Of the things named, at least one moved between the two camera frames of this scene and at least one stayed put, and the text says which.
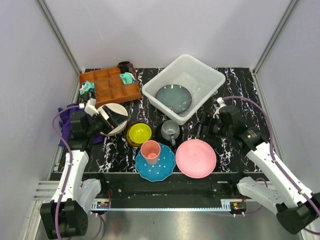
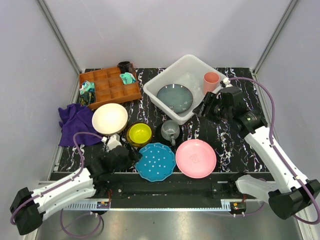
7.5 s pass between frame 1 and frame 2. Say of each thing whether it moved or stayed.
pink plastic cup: moved
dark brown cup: stayed
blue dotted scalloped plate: stayed
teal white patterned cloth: stayed
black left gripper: moved
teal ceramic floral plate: stayed
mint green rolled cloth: stayed
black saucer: stayed
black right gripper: moved
